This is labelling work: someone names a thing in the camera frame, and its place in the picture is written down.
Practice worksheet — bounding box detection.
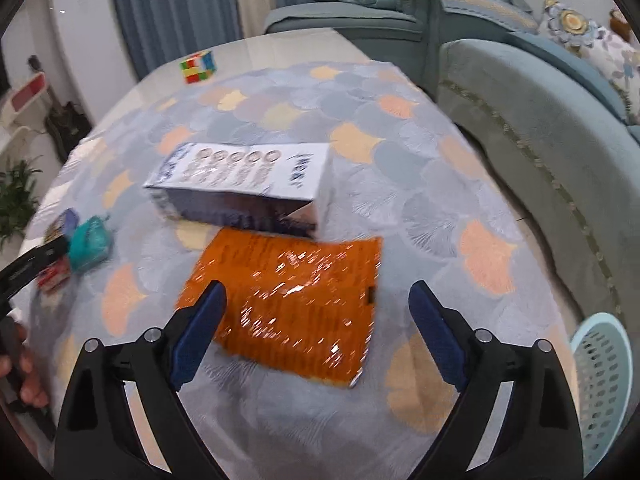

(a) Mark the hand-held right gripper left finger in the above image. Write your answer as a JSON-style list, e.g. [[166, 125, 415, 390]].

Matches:
[[52, 280, 228, 480]]

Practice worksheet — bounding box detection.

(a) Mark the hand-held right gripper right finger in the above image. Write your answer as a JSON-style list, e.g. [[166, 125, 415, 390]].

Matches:
[[408, 281, 586, 480]]

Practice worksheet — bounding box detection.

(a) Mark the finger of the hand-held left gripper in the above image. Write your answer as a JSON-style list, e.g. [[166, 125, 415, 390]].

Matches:
[[0, 236, 70, 306]]

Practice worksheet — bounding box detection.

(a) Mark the small colourful box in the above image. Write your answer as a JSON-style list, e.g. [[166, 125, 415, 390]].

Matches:
[[39, 208, 81, 294]]

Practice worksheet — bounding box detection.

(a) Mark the teal wrapper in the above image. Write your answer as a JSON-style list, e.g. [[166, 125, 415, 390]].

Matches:
[[67, 215, 112, 275]]

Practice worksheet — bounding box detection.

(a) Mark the orange snack bag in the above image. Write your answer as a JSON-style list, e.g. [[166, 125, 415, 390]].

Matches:
[[175, 226, 384, 390]]

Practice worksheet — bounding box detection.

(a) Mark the teal plastic basket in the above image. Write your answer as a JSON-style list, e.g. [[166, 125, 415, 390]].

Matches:
[[570, 312, 634, 474]]

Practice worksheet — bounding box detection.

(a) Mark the white blue carton box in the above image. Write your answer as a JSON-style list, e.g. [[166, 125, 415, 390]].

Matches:
[[143, 141, 332, 240]]

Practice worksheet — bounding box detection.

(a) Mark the person's left hand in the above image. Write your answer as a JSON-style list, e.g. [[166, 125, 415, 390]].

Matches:
[[0, 320, 50, 409]]

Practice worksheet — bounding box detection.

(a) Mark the green potted plant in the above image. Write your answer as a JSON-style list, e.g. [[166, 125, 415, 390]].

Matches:
[[0, 157, 44, 251]]

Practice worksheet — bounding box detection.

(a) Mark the patterned grey orange tablecloth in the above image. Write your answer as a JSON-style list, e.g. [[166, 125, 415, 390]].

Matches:
[[10, 60, 582, 480]]

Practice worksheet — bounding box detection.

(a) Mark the white red shelf unit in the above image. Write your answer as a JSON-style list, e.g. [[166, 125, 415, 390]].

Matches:
[[0, 72, 51, 171]]

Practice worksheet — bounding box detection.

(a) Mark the teal sofa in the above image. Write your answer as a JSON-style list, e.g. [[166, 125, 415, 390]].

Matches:
[[263, 0, 640, 322]]

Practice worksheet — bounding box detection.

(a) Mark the white standing air conditioner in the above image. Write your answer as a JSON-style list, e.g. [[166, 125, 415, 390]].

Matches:
[[47, 0, 141, 129]]

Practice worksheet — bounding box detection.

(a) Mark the puzzle cube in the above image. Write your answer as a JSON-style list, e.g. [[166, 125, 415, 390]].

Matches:
[[179, 51, 219, 85]]

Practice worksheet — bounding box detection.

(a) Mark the blue flat cushion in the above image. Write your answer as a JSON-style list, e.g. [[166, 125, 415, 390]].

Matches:
[[507, 30, 629, 126]]

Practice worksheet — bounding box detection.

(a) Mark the floral back cushion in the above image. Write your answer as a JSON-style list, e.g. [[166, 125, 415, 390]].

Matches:
[[542, 0, 640, 126]]

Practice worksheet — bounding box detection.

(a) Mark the blue striped sofa throw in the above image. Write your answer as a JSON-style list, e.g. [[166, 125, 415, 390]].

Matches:
[[397, 0, 541, 36]]

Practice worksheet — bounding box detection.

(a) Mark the brown monkey plush toy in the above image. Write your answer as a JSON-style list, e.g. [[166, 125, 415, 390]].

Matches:
[[608, 8, 632, 39]]

